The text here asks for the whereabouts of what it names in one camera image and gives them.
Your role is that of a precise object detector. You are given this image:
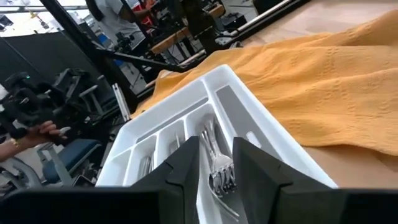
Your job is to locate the wooden workbench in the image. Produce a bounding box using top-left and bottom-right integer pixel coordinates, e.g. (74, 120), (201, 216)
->
(150, 3), (226, 55)

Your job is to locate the person's forearm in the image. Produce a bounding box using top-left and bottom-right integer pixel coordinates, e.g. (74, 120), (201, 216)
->
(0, 136), (32, 163)

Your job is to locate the silver aluminium bar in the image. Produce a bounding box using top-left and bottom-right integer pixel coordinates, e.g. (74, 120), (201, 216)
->
(111, 82), (132, 123)

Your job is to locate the black slanted rig post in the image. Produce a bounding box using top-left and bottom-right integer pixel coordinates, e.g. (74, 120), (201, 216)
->
(39, 0), (139, 113)

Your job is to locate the black handheld control device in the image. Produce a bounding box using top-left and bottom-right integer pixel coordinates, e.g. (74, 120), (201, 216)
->
(0, 72), (68, 139)

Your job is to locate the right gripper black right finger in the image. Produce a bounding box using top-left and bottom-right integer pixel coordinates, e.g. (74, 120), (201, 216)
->
(232, 136), (398, 224)

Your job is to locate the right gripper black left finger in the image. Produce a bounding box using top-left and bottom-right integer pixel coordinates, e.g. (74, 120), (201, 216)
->
(0, 136), (201, 224)

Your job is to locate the person's hand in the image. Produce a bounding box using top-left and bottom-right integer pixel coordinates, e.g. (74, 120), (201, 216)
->
(26, 120), (72, 147)

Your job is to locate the silver fork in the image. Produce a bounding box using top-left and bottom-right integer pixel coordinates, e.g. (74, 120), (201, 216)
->
(207, 174), (241, 220)

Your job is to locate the orange cloth towel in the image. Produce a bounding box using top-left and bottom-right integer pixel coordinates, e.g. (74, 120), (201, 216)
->
(132, 9), (398, 156)

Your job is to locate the white cutlery organizer tray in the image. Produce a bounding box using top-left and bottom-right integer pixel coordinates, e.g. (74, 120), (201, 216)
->
(95, 64), (339, 224)

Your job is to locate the silver spoon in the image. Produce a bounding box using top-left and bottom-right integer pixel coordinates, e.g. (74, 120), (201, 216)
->
(198, 119), (237, 195)

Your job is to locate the person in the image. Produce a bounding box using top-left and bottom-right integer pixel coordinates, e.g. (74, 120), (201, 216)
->
(132, 0), (158, 27)
(85, 0), (147, 47)

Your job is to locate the blue padded chair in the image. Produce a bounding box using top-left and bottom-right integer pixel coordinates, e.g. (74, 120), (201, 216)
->
(37, 138), (103, 186)

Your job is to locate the silver table knife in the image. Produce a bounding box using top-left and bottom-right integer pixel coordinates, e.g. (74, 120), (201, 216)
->
(139, 154), (155, 180)

